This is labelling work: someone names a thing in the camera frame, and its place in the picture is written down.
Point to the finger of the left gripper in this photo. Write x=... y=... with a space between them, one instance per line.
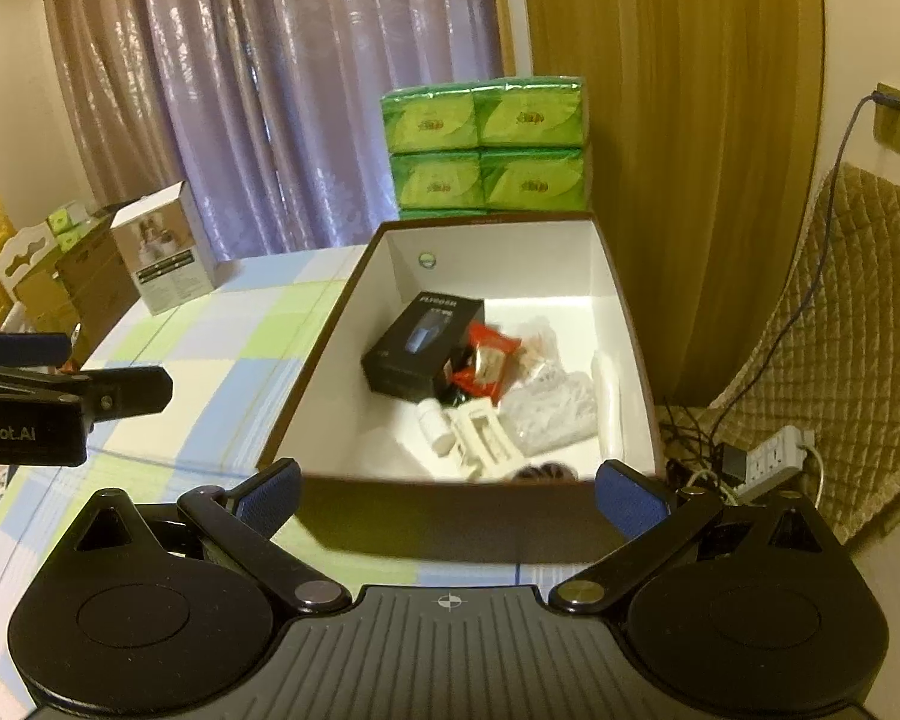
x=129 y=390
x=34 y=349

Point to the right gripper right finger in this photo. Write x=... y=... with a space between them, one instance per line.
x=657 y=526

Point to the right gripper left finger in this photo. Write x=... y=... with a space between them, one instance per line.
x=241 y=522

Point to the white handheld device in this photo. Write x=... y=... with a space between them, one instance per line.
x=608 y=406

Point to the clear floss pick box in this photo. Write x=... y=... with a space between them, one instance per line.
x=550 y=414

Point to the white pill bottle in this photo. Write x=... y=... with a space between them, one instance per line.
x=435 y=427

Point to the red snack packet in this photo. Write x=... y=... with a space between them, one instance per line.
x=490 y=353

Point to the black product box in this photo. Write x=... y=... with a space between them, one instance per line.
x=416 y=356

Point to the dark green tube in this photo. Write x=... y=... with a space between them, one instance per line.
x=454 y=395

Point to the brown cardboard hanger boxes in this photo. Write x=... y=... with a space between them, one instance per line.
x=74 y=282

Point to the plaid tablecloth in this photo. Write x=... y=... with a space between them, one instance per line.
x=234 y=356

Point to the white power strip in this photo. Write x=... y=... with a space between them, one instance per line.
x=752 y=473

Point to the white product carton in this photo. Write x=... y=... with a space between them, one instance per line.
x=163 y=243

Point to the brown white storage box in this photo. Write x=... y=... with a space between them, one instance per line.
x=370 y=482

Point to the quilted tan cushion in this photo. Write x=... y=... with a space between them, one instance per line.
x=829 y=357

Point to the purple curtain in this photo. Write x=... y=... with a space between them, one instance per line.
x=268 y=109

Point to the green tissue pack bundle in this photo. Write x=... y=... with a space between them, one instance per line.
x=502 y=146

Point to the brown wooden door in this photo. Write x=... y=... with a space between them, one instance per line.
x=704 y=118

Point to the wall power socket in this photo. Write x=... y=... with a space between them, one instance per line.
x=886 y=125

